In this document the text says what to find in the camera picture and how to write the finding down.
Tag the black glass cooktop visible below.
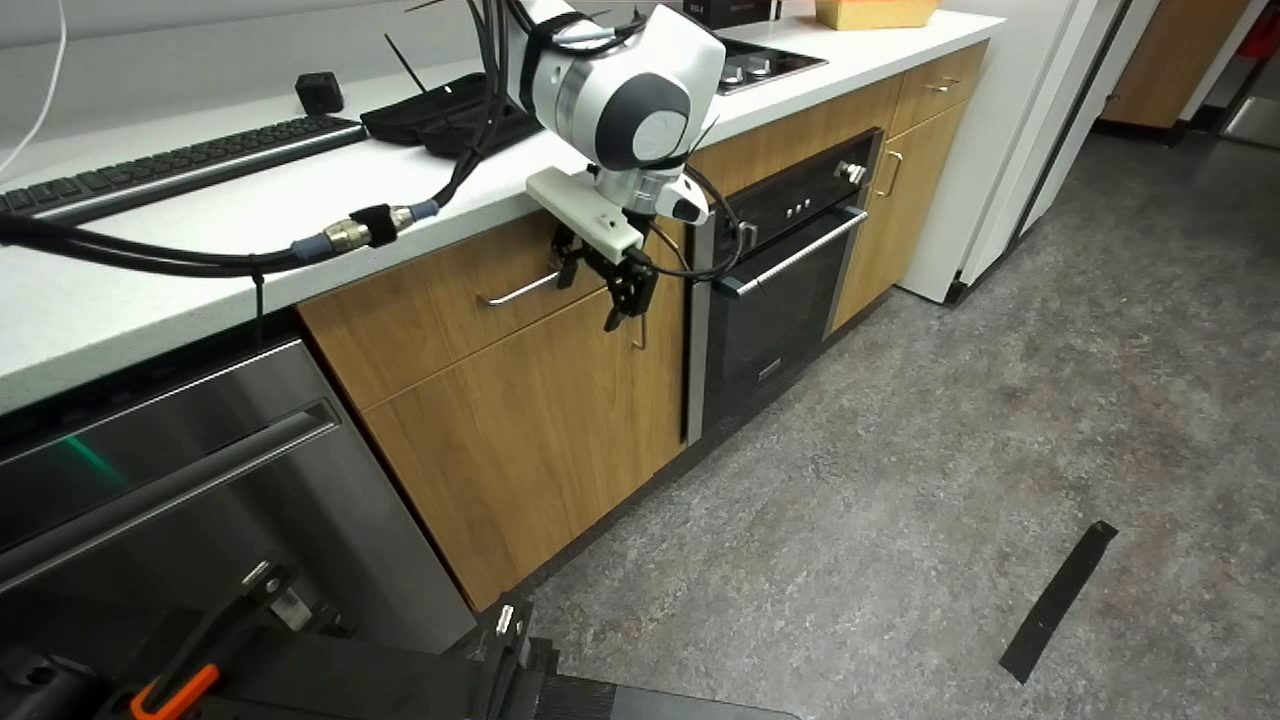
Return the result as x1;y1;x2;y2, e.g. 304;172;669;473
717;30;834;101

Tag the wooden cabinet door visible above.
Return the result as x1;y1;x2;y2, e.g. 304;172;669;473
349;284;691;617

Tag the stainless steel dishwasher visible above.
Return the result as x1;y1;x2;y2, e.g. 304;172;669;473
0;336;482;699

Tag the white drawer with wooden front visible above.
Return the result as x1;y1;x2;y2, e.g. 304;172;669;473
295;208;691;411

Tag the wooden block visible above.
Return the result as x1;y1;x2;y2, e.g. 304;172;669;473
809;0;946;35

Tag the black keyboard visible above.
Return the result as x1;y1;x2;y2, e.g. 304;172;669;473
0;112;365;223

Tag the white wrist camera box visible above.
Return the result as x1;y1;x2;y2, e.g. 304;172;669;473
521;163;648;268

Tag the white refrigerator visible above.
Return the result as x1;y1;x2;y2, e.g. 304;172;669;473
896;0;1139;308

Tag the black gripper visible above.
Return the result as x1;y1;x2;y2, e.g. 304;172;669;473
550;221;664;336

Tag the black clamp with orange handle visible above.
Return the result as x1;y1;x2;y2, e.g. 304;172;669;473
125;558;320;720

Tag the black block on cooktop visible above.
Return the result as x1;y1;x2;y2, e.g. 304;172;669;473
676;0;782;33

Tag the black strip on floor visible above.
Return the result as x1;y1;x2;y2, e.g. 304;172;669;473
995;518;1123;688

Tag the black plug adapter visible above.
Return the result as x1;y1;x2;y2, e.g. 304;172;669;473
291;70;354;120

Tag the black robot cable hose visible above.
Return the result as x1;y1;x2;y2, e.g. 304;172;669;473
0;71;541;284

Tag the black built-in oven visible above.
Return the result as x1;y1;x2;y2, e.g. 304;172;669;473
683;124;890;443

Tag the wooden cabinet with handles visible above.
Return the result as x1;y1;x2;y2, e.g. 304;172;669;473
825;39;994;340

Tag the white wall cable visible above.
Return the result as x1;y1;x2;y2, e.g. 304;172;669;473
0;0;75;184

